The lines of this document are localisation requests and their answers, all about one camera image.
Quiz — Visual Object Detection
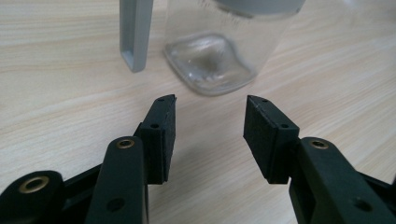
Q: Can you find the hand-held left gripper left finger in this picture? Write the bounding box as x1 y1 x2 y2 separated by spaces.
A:
85 93 177 224

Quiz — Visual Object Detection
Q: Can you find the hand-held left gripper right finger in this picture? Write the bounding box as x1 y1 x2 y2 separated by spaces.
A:
243 94 396 224

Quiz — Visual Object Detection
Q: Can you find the clear plastic jar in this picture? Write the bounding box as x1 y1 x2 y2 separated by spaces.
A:
163 0 307 97

